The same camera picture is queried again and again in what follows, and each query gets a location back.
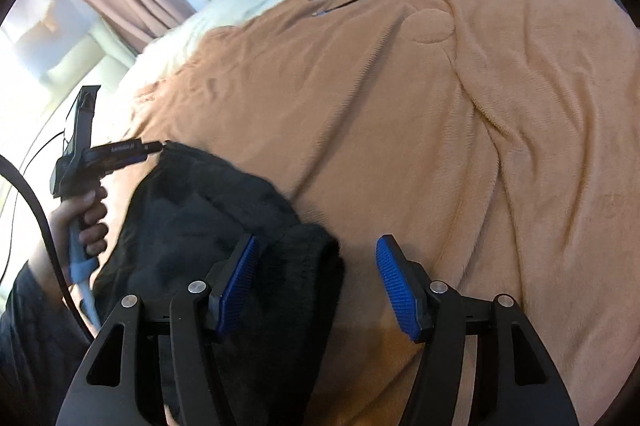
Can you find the orange fleece blanket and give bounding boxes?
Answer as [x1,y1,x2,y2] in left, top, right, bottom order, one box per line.
[122,0,639,425]

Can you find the person's dark clothing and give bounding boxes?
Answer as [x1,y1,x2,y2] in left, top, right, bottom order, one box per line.
[1,266,89,425]

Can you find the person's left hand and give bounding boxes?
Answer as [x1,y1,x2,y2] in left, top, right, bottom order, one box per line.
[49,186,108,268]

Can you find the black pants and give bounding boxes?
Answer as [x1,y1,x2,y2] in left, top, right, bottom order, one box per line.
[93,142,345,425]

